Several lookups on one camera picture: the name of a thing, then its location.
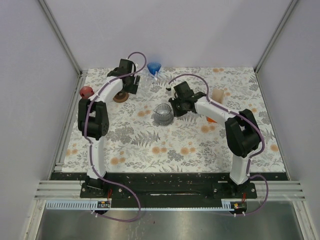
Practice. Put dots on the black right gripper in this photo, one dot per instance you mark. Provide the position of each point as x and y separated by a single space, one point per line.
172 101

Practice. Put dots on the clear glass carafe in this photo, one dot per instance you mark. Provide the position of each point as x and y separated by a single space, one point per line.
163 115

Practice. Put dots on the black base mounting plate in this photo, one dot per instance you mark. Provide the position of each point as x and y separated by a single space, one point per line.
169 189

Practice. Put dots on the blue ribbed plastic dripper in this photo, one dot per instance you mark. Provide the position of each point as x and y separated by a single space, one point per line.
153 68

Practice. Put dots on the orange coffee filter box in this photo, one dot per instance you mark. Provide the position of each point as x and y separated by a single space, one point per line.
218 96

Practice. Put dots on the white slotted cable duct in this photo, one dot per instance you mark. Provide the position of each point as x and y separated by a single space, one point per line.
106 205

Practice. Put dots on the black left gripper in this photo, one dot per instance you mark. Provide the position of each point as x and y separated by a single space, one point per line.
132 89

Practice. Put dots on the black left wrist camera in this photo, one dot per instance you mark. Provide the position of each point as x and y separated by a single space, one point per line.
126 66

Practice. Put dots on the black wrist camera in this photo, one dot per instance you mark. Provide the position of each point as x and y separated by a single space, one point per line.
126 66
182 91

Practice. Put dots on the round wooden dripper holder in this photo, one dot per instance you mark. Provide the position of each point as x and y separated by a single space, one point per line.
121 97

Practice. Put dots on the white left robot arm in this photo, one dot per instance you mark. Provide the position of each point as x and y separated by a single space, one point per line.
93 120

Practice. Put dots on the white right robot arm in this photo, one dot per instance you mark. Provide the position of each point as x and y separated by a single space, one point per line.
242 132

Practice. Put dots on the floral patterned table mat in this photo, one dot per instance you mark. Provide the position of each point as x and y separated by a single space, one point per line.
135 143

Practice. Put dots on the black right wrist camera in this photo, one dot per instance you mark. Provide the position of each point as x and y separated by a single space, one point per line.
182 91

